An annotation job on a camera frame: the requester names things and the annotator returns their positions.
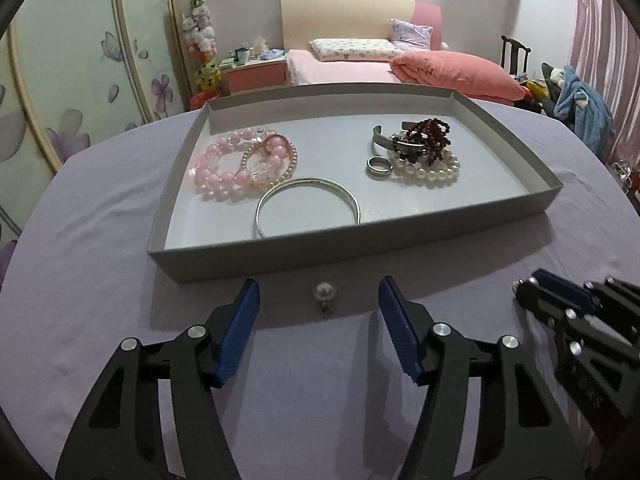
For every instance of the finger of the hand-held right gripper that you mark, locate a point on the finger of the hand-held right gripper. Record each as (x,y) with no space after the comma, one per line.
(565,287)
(590,360)

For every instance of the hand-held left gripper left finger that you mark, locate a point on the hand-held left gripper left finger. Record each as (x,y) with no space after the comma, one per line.
(237,330)

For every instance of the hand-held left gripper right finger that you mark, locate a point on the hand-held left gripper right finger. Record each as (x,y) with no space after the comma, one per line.
(397,330)

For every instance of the pearl earring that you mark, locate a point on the pearl earring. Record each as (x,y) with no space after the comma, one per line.
(322,291)

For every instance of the plain silver bangle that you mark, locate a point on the plain silver bangle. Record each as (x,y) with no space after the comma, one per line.
(356,212)

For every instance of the grey cardboard tray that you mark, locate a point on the grey cardboard tray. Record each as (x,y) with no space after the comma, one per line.
(325,160)

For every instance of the blue plush garment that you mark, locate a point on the blue plush garment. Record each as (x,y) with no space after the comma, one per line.
(590,110)

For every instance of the pile of colourful clothes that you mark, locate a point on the pile of colourful clothes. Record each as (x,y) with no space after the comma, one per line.
(535,91)

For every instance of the red waste bin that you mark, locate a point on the red waste bin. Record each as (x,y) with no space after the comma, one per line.
(205,100)

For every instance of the dark wooden chair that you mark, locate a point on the dark wooden chair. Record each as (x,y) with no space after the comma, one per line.
(515,57)

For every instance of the folded pink quilt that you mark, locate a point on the folded pink quilt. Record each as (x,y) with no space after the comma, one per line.
(450,75)

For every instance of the pink curtain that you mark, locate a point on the pink curtain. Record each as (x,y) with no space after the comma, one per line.
(610,50)

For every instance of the pink and cream nightstand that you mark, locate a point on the pink and cream nightstand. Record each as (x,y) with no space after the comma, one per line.
(255,76)

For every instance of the pink bed with headboard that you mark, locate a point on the pink bed with headboard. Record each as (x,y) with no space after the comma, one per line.
(310,67)

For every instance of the blue folded cloth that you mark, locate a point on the blue folded cloth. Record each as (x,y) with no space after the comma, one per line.
(272,54)

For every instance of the white floral pillow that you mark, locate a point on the white floral pillow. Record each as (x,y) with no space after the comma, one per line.
(355,50)

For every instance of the purple pillow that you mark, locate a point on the purple pillow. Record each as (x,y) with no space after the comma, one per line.
(411,35)

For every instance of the stack of plush toys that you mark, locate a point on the stack of plush toys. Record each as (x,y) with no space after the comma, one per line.
(200,35)

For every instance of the flower print wardrobe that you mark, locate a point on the flower print wardrobe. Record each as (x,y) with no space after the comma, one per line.
(75,60)

